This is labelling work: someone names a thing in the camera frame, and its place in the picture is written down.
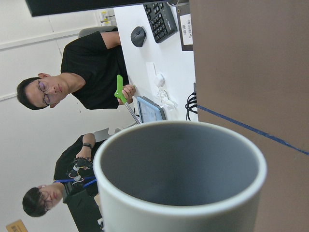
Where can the white ribbed ceramic mug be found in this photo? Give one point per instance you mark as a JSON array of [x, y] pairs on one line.
[[179, 176]]

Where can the teach pendant with red button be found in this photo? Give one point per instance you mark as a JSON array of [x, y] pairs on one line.
[[149, 111]]

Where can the crumpled white tissue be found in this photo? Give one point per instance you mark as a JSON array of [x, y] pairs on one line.
[[164, 101]]

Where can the metal reacher grabber tool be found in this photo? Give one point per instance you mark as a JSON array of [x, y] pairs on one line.
[[118, 94]]

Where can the person in black shirt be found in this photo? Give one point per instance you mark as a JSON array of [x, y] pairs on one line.
[[89, 69]]

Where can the black computer mouse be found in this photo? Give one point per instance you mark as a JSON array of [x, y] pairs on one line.
[[138, 36]]

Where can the black computer keyboard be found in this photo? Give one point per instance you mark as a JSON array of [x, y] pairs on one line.
[[161, 20]]

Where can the black monitor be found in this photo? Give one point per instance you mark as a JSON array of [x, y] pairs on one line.
[[53, 7]]

